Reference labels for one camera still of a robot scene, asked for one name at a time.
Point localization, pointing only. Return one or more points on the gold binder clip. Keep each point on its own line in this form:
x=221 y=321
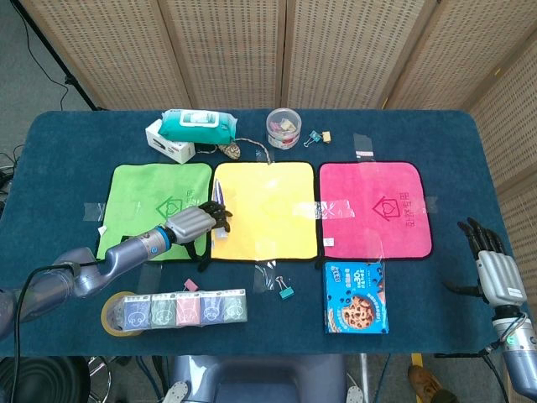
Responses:
x=326 y=136

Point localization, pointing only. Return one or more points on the green microfibre cloth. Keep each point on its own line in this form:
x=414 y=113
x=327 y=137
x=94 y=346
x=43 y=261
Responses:
x=134 y=197

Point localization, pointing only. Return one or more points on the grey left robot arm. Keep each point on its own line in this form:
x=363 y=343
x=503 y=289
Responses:
x=84 y=273

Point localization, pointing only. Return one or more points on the clear jar of clips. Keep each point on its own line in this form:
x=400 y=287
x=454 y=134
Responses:
x=284 y=130

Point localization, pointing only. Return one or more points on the white stapler box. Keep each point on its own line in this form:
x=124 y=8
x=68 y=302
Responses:
x=174 y=149

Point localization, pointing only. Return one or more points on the multicolour tissue pack bundle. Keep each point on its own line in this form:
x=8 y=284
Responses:
x=189 y=310

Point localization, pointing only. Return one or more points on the pink binder clip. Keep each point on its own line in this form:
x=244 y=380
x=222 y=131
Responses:
x=191 y=284

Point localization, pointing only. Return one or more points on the yellow microfibre cloth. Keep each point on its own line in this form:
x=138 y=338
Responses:
x=268 y=218

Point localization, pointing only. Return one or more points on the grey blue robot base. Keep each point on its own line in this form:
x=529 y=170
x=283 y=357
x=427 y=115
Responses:
x=256 y=378

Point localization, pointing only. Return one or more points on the small teal binder clip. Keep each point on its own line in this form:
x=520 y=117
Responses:
x=312 y=136

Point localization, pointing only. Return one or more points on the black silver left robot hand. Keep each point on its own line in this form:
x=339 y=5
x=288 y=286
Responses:
x=191 y=224

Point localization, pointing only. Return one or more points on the twine ball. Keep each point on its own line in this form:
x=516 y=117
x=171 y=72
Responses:
x=231 y=150

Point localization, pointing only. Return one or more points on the small clear plastic bag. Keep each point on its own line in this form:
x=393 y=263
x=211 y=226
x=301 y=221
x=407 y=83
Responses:
x=264 y=277

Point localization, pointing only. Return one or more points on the black round bin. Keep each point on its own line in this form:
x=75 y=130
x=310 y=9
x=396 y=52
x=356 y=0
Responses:
x=42 y=382

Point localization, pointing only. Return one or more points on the black stand pole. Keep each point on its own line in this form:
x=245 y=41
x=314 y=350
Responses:
x=54 y=54

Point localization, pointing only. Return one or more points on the blue cookie box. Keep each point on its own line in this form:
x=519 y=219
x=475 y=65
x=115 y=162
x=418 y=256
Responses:
x=356 y=302

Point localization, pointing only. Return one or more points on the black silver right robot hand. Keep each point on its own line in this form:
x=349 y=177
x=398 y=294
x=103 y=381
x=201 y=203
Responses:
x=499 y=281

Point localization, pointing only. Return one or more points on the woven folding screen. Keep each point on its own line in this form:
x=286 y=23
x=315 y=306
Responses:
x=235 y=50

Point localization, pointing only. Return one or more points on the brown shoe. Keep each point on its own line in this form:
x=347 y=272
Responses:
x=428 y=384

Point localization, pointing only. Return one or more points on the teal wet wipes pack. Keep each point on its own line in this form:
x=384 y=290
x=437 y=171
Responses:
x=197 y=126

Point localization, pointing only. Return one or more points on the large teal binder clip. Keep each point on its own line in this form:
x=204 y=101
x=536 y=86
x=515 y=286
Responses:
x=287 y=292

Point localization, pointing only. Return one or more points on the white perforated foot plate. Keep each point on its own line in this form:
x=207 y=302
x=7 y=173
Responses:
x=354 y=395
x=176 y=392

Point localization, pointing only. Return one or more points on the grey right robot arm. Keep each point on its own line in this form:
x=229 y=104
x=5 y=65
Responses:
x=520 y=357

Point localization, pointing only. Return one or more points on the yellow tape roll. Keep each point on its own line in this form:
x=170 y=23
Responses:
x=110 y=323

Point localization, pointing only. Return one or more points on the pink microfibre cloth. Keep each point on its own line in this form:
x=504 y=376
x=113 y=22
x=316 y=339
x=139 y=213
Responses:
x=377 y=235

